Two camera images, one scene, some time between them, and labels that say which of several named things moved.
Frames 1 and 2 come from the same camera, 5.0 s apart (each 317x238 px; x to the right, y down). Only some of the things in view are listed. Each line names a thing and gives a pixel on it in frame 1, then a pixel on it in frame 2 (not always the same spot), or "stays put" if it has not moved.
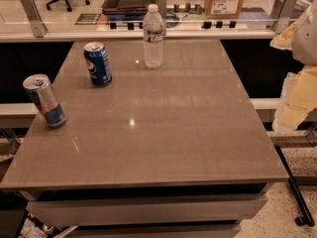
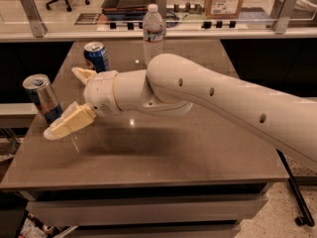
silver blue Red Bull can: [39, 87] stays put
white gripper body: [306, 39] to [100, 92]
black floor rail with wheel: [307, 219] stays put
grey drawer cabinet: [167, 211] stays put
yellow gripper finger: [298, 99] to [77, 114]
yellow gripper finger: [284, 39] to [83, 74]
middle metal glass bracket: [161, 2] stays put
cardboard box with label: [224, 1] stays put
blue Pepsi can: [98, 63] stays put
